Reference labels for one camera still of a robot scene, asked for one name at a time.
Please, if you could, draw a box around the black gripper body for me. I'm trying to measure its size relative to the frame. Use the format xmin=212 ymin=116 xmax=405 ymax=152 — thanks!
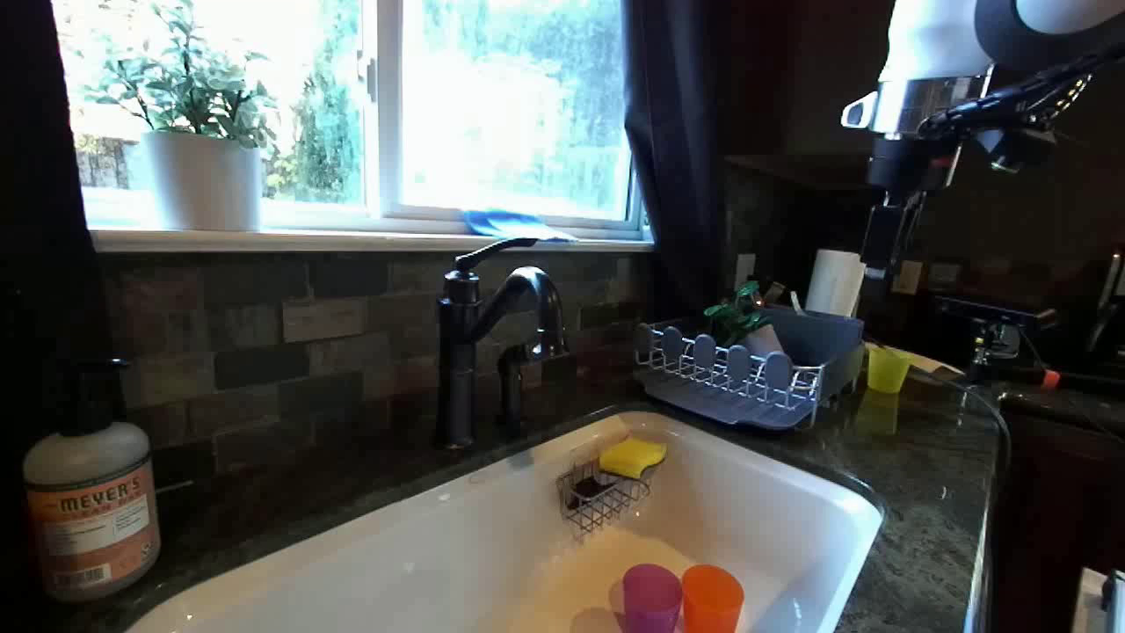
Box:
xmin=865 ymin=133 xmax=961 ymax=213

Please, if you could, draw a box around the small plant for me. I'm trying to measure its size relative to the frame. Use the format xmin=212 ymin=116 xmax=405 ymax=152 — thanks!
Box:
xmin=698 ymin=276 xmax=791 ymax=358

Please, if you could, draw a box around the large plant in white pot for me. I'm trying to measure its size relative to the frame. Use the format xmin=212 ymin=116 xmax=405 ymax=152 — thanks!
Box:
xmin=85 ymin=0 xmax=276 ymax=235

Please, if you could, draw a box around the white paper towel roll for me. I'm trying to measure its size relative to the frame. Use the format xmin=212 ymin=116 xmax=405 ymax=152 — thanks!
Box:
xmin=806 ymin=245 xmax=873 ymax=321

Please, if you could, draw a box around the yellow-green plastic cup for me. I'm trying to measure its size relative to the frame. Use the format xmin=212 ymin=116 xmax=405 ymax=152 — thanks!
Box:
xmin=865 ymin=343 xmax=914 ymax=397

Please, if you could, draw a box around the black countertop appliance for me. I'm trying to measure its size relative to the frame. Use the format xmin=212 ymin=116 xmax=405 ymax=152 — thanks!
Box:
xmin=934 ymin=291 xmax=1060 ymax=378

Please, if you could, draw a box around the orange tipped tool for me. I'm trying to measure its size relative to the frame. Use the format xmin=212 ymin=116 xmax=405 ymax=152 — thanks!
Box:
xmin=1018 ymin=361 xmax=1064 ymax=392

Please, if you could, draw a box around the dark window curtain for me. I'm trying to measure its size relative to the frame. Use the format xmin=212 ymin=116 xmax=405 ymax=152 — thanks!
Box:
xmin=617 ymin=0 xmax=736 ymax=317
xmin=0 ymin=0 xmax=112 ymax=472

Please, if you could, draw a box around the yellow sponge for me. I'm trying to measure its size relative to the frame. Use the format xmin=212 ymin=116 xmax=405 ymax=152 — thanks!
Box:
xmin=598 ymin=437 xmax=671 ymax=481

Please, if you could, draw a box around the dark wooden base cabinet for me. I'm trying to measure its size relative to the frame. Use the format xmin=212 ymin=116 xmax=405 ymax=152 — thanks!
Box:
xmin=992 ymin=400 xmax=1125 ymax=633

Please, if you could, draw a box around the blue cloth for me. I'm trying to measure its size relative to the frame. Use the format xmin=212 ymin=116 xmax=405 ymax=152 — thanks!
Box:
xmin=457 ymin=206 xmax=576 ymax=245

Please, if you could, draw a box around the orange plastic cup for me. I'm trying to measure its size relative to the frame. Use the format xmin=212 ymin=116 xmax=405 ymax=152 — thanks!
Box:
xmin=678 ymin=563 xmax=748 ymax=633

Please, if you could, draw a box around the white cloth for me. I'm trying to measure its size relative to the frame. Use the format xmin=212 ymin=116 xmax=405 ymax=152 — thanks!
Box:
xmin=1067 ymin=566 xmax=1125 ymax=633

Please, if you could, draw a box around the purple plastic cup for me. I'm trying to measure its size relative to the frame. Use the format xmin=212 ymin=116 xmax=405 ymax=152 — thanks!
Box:
xmin=615 ymin=563 xmax=687 ymax=633

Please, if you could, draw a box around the dark metal sink faucet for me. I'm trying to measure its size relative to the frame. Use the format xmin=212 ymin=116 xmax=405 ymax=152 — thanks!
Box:
xmin=431 ymin=235 xmax=576 ymax=453

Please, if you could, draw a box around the white framed window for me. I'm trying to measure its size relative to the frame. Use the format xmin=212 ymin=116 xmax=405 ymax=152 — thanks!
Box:
xmin=44 ymin=0 xmax=653 ymax=255

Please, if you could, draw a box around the white ceramic sink basin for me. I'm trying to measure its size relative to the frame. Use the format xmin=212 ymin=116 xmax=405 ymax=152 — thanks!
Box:
xmin=125 ymin=405 xmax=885 ymax=633

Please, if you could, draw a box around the Meyer's soap bottle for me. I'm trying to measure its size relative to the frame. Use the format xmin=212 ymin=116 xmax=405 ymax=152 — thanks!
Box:
xmin=20 ymin=356 xmax=165 ymax=606

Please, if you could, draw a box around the wall power outlet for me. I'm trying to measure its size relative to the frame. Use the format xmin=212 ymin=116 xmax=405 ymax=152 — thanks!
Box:
xmin=890 ymin=255 xmax=929 ymax=297

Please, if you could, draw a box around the dark wooden wall cabinet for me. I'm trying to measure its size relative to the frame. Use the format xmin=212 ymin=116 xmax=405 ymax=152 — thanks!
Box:
xmin=718 ymin=0 xmax=892 ymax=193

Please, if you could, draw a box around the grey wire dish rack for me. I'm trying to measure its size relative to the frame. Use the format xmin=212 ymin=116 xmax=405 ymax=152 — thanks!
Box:
xmin=633 ymin=304 xmax=868 ymax=431

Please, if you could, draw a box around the wire sponge holder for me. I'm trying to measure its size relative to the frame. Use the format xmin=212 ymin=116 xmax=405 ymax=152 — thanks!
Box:
xmin=557 ymin=458 xmax=649 ymax=535

